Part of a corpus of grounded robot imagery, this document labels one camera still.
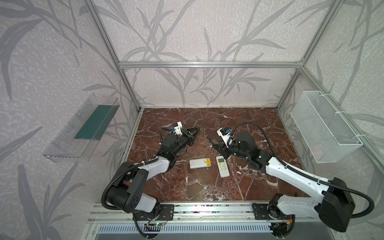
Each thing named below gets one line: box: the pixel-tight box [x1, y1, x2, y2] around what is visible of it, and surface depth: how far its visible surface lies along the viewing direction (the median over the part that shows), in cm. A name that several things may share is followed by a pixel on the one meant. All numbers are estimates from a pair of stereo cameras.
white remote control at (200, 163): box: [189, 158, 212, 169], surface depth 91 cm
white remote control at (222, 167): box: [216, 155, 230, 178], surface depth 89 cm
